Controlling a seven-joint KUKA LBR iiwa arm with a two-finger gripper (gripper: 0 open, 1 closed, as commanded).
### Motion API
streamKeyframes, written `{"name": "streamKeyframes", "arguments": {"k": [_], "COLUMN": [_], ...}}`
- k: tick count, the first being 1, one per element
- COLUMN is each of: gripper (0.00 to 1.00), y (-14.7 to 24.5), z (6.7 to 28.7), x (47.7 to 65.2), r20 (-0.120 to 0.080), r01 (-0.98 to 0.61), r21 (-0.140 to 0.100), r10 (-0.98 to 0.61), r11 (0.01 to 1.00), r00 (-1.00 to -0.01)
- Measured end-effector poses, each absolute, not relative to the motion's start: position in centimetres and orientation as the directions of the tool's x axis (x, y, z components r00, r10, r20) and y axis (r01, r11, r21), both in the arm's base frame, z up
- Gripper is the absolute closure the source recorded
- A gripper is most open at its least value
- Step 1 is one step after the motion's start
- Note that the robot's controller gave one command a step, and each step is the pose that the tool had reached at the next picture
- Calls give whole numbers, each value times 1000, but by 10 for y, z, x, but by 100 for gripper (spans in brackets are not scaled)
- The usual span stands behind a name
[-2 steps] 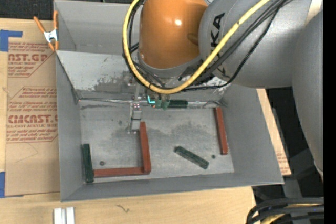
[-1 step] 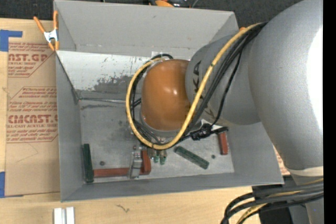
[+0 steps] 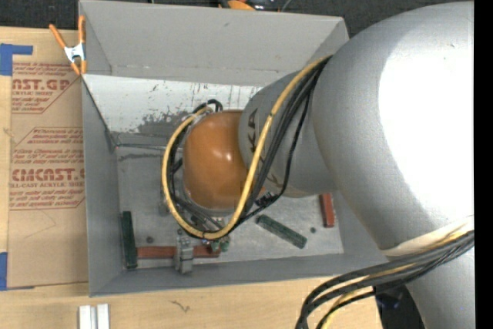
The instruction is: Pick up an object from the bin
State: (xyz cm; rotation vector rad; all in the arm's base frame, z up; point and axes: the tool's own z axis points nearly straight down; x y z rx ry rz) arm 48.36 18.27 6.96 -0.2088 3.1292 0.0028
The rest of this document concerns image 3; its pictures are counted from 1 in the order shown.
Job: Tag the brown cardboard board red print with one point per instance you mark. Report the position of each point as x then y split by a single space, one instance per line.
42 150

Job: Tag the red-brown flat block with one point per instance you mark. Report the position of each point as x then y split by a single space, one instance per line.
156 252
327 210

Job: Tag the dark green flat block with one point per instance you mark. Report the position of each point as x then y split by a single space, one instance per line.
129 240
282 231

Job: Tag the grey metal bin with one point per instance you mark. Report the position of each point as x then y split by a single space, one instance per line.
215 50

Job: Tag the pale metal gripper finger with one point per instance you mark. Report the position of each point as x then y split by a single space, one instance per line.
183 242
185 262

